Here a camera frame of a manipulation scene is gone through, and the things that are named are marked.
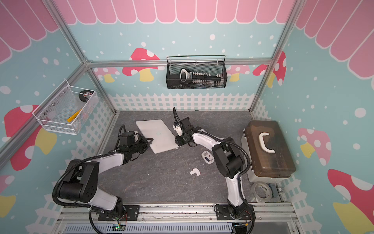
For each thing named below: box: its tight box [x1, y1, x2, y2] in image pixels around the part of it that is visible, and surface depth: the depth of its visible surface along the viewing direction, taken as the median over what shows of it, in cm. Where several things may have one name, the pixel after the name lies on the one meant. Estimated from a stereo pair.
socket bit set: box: [179, 68, 225, 88], surface depth 91 cm
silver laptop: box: [135, 118, 180, 155], surface depth 111 cm
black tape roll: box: [78, 89, 95, 103], surface depth 82 cm
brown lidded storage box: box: [241, 119, 297, 184], surface depth 81 cm
